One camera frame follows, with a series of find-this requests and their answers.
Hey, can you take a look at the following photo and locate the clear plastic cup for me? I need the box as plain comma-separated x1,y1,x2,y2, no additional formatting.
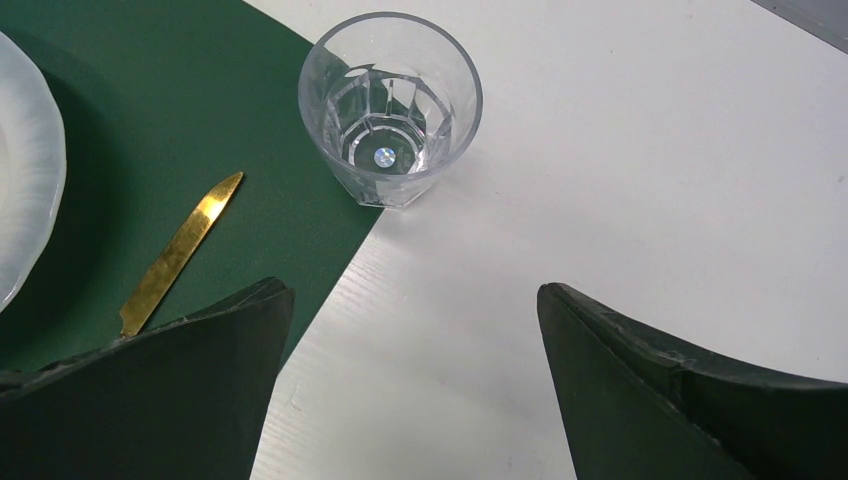
298,11,483,209

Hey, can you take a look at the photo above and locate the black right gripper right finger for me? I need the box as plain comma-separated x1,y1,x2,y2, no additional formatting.
537,283,847,479

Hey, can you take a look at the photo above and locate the gold knife black handle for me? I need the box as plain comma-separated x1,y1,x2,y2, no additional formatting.
119,171,244,338

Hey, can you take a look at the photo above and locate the white plate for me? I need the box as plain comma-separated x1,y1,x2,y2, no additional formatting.
1,34,67,309

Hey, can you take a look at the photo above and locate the green placemat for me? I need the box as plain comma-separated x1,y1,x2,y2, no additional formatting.
1,1,379,371

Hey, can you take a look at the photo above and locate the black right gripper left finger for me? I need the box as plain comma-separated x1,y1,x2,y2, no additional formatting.
1,277,295,479

